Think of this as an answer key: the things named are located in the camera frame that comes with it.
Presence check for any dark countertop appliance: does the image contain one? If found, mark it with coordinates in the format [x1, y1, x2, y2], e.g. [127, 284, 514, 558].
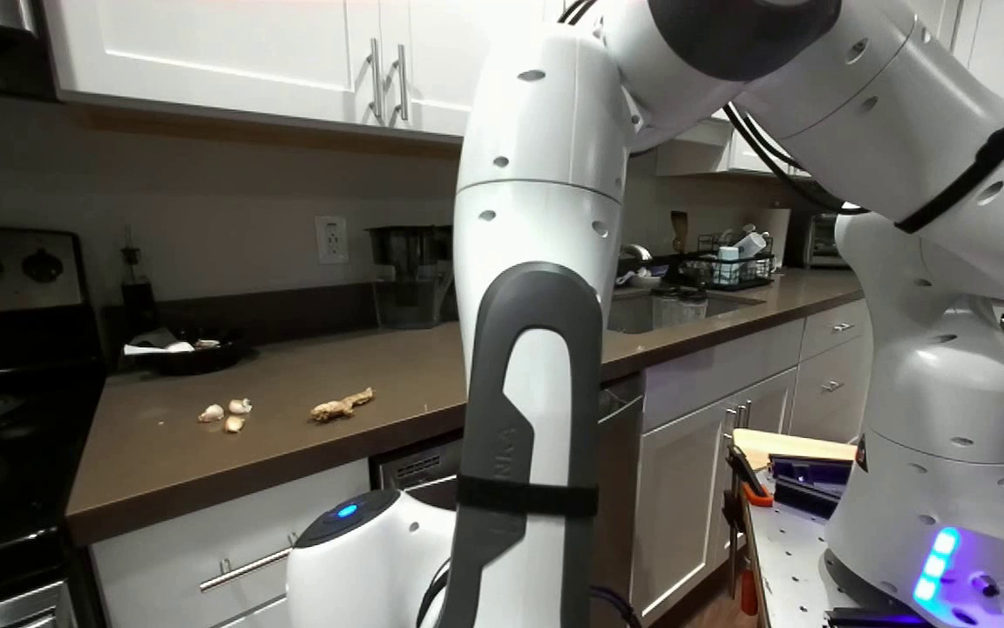
[365, 218, 460, 336]

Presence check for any metal kettle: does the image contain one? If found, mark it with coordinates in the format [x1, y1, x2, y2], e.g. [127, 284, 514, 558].
[614, 240, 662, 297]

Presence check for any ginger root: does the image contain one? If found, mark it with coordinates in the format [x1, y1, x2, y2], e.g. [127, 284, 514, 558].
[306, 383, 379, 430]

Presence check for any dish rack with dishes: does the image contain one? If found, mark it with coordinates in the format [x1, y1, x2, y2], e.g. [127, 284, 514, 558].
[673, 224, 790, 294]

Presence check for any lower sink cabinet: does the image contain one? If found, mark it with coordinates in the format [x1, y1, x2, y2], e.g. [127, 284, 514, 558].
[626, 318, 811, 628]

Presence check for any small white upper cabinet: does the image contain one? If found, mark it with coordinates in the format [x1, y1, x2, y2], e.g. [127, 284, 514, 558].
[650, 109, 790, 180]

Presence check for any wooden board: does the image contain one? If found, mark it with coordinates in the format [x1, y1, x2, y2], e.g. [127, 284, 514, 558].
[730, 426, 862, 470]

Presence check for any black plate with cloth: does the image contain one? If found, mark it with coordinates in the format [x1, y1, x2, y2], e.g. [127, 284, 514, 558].
[114, 325, 257, 379]

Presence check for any white drawer cabinet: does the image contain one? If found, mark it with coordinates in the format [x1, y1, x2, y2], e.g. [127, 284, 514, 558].
[784, 297, 879, 446]

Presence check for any dark blue flat object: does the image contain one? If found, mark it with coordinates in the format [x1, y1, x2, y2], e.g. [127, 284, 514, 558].
[765, 453, 862, 515]

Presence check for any dark glass bottle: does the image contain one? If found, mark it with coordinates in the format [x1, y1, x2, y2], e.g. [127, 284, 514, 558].
[114, 240, 163, 340]

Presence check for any perforated metal robot table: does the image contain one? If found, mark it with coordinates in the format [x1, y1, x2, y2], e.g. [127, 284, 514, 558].
[737, 461, 916, 628]

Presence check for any white upper kitchen cabinet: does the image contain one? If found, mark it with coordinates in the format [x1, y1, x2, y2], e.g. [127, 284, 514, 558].
[42, 0, 486, 145]

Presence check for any black kitchen stove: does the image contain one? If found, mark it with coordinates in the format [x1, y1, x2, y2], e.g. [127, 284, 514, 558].
[0, 224, 107, 628]

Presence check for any white wall outlet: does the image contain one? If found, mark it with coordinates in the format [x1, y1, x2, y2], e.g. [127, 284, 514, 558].
[313, 213, 352, 268]

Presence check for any metal cabinet door handle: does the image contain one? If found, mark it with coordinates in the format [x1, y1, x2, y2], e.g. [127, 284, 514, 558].
[361, 34, 392, 129]
[388, 41, 417, 129]

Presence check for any orange handled tool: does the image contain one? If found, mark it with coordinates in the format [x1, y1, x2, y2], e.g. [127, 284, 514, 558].
[722, 439, 780, 513]

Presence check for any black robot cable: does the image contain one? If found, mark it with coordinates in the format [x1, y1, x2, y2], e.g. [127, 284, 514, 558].
[718, 99, 869, 218]

